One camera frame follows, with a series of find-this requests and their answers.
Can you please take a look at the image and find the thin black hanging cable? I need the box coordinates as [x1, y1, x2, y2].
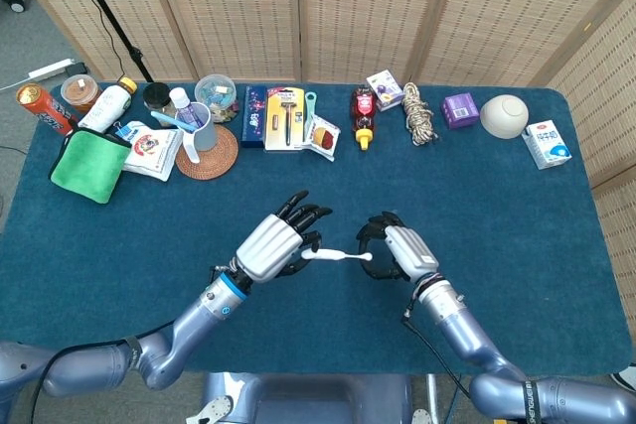
[53, 0, 125, 82]

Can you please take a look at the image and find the woven rattan coaster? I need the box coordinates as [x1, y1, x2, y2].
[175, 124, 239, 181]

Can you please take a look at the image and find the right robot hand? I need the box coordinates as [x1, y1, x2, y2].
[356, 212, 441, 282]

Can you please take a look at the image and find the coiled patterned rope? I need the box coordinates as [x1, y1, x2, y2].
[400, 81, 441, 147]

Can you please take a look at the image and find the light blue toothbrush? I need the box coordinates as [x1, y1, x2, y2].
[150, 109, 198, 133]

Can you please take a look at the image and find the beige upturned bowl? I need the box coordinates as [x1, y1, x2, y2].
[479, 95, 530, 140]

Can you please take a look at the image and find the dark blue long box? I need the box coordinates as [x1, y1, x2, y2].
[240, 85, 268, 149]

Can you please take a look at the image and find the small white purple box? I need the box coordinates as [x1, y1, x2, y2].
[366, 70, 404, 112]

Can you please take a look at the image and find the black-lid glass jar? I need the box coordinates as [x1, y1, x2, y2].
[142, 82, 176, 117]

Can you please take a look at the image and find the white bottle with yellow cap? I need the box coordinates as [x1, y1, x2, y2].
[78, 76, 139, 135]

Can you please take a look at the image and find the white printed snack bag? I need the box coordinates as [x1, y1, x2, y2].
[118, 119, 184, 183]

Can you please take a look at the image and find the white snack packet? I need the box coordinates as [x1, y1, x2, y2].
[302, 114, 342, 163]

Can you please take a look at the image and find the blue carpet table mat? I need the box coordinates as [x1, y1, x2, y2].
[0, 81, 630, 378]

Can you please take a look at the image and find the honey bottle with yellow cap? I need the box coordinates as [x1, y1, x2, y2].
[352, 86, 378, 151]

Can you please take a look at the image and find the blue robot torso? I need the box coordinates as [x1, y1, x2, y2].
[188, 371, 433, 424]

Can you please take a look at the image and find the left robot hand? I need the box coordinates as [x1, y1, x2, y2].
[234, 190, 333, 283]

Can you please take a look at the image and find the grey mug with white handle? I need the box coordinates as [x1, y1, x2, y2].
[182, 101, 219, 165]

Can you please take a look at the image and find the red drink can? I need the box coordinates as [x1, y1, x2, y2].
[15, 83, 80, 137]

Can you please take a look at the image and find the white blue milk carton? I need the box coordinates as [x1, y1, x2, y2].
[521, 119, 572, 171]

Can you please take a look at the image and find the clear tub of clips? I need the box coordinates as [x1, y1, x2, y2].
[194, 73, 238, 123]

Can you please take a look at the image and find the black tripod stand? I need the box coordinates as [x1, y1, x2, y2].
[64, 0, 155, 83]

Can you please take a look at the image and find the yellow razor blister pack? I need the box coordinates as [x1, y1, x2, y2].
[263, 86, 306, 152]

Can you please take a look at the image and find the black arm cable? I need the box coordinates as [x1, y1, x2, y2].
[29, 327, 175, 424]
[401, 294, 473, 400]

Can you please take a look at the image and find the orange-lid plastic container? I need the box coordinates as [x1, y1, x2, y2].
[60, 73, 103, 115]

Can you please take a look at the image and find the teal plastic handle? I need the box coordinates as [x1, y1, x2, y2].
[301, 90, 318, 145]

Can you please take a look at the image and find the white power strip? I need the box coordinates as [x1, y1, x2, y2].
[28, 59, 77, 80]

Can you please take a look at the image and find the green microfiber cloth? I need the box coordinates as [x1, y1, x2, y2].
[48, 126, 133, 206]

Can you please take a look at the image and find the white plastic handle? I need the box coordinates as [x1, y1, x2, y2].
[300, 248, 373, 262]

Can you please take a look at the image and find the white purple tube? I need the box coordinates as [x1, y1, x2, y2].
[169, 86, 205, 130]

